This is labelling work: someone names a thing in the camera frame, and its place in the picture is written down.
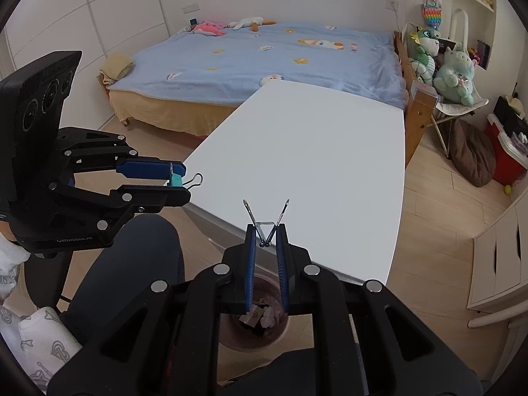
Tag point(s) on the white wall socket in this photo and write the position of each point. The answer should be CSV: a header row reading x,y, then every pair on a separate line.
x,y
392,4

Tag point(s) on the red cooler box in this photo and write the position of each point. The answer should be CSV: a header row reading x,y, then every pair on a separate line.
x,y
505,161

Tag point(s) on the black chair armrest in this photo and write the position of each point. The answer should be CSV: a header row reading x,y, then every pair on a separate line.
x,y
45,280

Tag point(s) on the clear corner guard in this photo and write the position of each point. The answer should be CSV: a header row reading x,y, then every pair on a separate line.
x,y
424,90

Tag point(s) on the pink translucent bin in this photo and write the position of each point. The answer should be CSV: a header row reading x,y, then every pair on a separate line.
x,y
264,340

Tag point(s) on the dark book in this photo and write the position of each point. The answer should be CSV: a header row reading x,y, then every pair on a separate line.
x,y
484,54

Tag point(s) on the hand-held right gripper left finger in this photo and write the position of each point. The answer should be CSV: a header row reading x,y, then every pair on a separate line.
x,y
249,272

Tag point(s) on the pink plush toy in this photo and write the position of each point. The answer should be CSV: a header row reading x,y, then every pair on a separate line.
x,y
208,29

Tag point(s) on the green dragon plush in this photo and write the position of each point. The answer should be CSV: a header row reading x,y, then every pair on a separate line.
x,y
425,60

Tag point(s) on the person's left forearm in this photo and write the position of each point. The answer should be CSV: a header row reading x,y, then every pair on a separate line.
x,y
10,255

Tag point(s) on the white goose plush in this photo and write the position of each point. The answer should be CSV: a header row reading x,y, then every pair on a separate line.
x,y
247,22

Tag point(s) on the brown cushion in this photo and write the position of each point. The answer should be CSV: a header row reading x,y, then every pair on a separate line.
x,y
472,154

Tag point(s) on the white wardrobe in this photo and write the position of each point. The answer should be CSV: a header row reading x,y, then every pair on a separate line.
x,y
82,16

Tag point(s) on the person's right leg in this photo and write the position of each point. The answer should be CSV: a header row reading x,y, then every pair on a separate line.
x,y
293,375

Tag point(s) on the white folding chair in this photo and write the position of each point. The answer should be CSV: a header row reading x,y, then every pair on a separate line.
x,y
458,109

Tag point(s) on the white wall switch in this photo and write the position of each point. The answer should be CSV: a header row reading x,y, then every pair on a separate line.
x,y
191,8

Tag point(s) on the tan bed skirt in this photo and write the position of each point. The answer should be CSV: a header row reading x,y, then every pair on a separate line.
x,y
165,111

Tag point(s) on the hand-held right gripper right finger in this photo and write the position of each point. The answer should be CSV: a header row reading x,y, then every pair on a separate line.
x,y
281,272

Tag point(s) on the white rounded bar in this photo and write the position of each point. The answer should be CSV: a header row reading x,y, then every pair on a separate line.
x,y
489,319

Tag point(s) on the black bag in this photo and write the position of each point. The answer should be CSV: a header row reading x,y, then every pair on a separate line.
x,y
505,115

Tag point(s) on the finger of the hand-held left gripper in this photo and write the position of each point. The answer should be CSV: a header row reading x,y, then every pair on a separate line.
x,y
144,170
156,198

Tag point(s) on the white patterned shirt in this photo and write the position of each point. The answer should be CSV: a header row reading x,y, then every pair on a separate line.
x,y
37,338

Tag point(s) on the black printed box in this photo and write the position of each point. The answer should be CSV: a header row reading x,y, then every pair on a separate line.
x,y
448,44

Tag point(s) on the bed with blue blanket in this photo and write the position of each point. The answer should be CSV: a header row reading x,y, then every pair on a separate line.
x,y
247,62

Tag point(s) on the blue binder clip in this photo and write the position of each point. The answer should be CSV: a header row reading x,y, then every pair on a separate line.
x,y
266,227

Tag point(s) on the green binder clip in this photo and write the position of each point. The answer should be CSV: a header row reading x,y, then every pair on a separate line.
x,y
176,180

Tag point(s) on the white drawer cabinet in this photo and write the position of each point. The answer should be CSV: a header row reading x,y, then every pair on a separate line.
x,y
499,264

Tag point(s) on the white arched frame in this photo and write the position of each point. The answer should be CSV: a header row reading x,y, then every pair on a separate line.
x,y
451,29

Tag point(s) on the wooden bed frame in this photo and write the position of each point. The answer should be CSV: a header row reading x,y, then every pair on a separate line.
x,y
416,128

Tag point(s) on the mint dinosaur plush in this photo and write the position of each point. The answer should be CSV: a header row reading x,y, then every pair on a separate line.
x,y
453,76

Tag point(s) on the pale yellow hat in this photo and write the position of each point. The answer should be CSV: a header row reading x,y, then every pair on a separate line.
x,y
516,104

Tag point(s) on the folded yellow towel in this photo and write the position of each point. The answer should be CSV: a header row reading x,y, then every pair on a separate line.
x,y
117,68

